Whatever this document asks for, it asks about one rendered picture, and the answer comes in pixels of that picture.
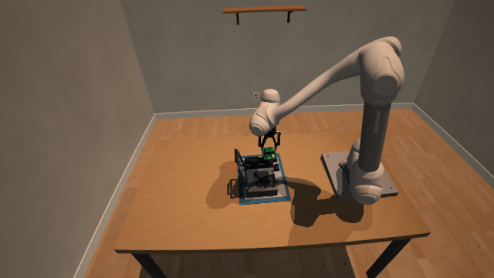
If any green circuit board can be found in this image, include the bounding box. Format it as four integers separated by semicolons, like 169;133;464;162
263;147;276;160

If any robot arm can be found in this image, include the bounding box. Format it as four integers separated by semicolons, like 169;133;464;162
249;36;404;205

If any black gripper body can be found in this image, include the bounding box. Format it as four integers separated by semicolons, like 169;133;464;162
268;127;276;137

